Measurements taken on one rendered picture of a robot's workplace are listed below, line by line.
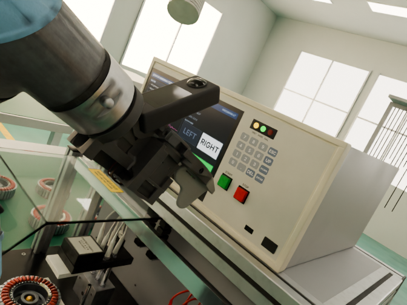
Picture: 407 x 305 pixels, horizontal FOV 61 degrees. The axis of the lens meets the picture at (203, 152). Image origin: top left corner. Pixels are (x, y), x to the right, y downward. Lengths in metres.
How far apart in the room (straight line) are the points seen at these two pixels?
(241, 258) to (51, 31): 0.38
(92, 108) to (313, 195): 0.31
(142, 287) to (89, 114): 0.64
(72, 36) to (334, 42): 7.52
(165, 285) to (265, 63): 7.64
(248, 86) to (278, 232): 7.87
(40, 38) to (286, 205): 0.37
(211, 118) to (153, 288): 0.45
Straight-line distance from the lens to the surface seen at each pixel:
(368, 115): 7.08
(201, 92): 0.40
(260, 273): 0.51
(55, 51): 0.28
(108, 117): 0.32
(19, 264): 0.93
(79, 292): 0.87
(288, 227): 0.51
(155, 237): 0.62
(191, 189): 0.45
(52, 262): 0.76
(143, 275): 0.89
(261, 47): 8.43
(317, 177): 0.49
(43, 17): 0.28
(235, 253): 0.52
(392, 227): 6.85
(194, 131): 0.62
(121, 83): 0.32
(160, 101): 0.38
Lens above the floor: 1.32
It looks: 11 degrees down
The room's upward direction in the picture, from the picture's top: 24 degrees clockwise
